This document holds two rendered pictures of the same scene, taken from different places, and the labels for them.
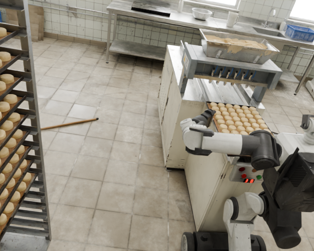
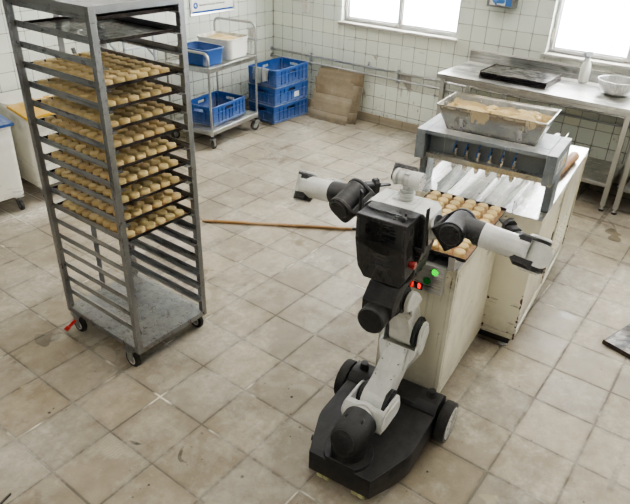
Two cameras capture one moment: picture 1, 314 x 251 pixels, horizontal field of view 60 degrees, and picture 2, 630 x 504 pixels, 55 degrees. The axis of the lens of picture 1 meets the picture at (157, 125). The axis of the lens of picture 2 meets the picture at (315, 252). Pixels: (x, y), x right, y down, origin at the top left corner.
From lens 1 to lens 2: 1.95 m
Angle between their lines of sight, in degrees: 34
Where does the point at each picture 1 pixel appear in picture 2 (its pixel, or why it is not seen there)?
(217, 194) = not seen: hidden behind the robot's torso
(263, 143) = (345, 188)
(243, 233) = (393, 357)
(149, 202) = (347, 332)
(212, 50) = (450, 118)
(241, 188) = not seen: hidden behind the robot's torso
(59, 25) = (383, 102)
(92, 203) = (276, 309)
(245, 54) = (498, 126)
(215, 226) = not seen: hidden behind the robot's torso
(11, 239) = (171, 299)
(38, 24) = (351, 99)
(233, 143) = (320, 186)
